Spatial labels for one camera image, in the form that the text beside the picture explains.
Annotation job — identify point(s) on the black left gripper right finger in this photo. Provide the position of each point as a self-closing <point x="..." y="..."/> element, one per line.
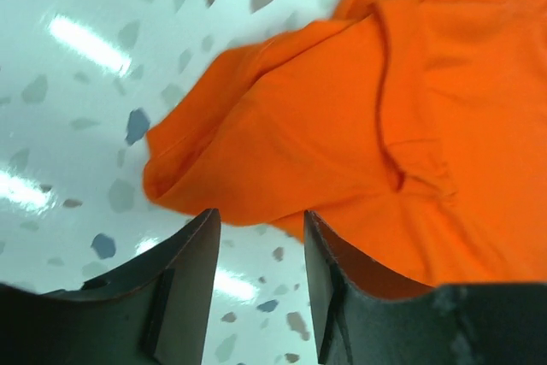
<point x="365" y="313"/>

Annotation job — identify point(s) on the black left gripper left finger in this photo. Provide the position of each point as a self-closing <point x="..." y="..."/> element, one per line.
<point x="153" y="309"/>

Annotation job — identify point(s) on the orange t shirt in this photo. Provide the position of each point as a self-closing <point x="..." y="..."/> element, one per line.
<point x="416" y="128"/>

